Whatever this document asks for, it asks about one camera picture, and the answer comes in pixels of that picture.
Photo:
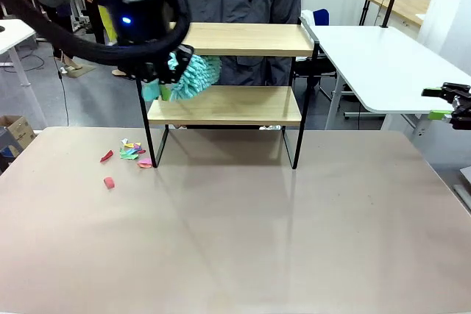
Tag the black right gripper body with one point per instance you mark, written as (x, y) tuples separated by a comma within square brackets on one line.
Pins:
[(463, 111)]

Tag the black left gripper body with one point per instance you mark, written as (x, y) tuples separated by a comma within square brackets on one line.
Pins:
[(143, 31)]

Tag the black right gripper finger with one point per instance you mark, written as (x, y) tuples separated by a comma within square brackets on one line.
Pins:
[(438, 115), (432, 91)]

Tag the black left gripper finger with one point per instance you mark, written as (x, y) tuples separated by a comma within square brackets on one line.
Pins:
[(184, 60), (147, 71)]

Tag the teal microfibre duster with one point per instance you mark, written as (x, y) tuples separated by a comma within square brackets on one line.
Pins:
[(195, 75)]

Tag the orange-brown paper scrap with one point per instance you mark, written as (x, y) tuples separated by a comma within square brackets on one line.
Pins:
[(141, 166)]

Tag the large red-pink paper scrap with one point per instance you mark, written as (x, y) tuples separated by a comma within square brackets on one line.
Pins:
[(109, 183)]

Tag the person in yellow apron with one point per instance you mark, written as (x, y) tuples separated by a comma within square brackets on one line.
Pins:
[(106, 23)]

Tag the grey floor mat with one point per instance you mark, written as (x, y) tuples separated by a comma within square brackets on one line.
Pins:
[(82, 70)]

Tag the large white table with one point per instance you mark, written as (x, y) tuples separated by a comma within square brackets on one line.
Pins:
[(368, 56)]

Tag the yellow paper scrap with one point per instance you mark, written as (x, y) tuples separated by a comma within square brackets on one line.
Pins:
[(129, 145)]

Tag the cyan paper scrap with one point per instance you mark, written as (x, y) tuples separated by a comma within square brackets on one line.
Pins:
[(135, 149)]

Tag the large green paper scrap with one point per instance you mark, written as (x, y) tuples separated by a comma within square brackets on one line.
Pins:
[(125, 154)]

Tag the small green paper scrap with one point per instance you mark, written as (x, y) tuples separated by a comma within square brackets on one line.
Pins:
[(133, 157)]

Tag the light wooden desk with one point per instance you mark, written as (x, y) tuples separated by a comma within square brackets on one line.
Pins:
[(404, 7)]

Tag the magenta paper strip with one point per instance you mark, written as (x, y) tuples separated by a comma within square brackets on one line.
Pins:
[(145, 161)]

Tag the white cloth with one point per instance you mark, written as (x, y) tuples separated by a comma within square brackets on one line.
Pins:
[(308, 17)]

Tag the small white desk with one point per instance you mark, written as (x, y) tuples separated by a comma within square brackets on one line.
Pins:
[(11, 34)]

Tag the blue chair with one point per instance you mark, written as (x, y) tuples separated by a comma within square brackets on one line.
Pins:
[(322, 16)]

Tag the brown cardboard box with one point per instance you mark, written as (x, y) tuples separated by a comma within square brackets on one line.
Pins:
[(20, 130)]

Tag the two-tier wooden black-frame shelf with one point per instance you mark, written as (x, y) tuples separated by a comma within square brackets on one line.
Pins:
[(239, 49)]

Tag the grey metal rail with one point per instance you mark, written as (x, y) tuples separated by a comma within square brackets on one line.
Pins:
[(465, 196)]

